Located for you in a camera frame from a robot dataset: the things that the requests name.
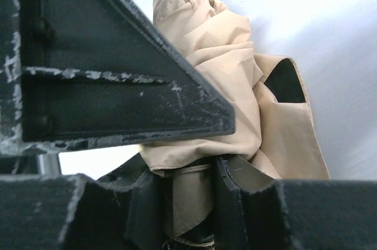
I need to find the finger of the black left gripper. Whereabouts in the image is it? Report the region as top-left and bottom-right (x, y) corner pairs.
(20, 0), (235, 146)

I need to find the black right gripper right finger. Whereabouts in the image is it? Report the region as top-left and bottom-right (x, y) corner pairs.
(213, 155), (376, 249)

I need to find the beige and black folding umbrella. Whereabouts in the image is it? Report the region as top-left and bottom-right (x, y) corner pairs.
(140, 0), (329, 248)

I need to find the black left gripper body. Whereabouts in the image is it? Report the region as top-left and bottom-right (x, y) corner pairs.
(1, 0), (59, 175)

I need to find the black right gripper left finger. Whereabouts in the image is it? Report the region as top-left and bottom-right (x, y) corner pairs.
(1, 155), (164, 249)

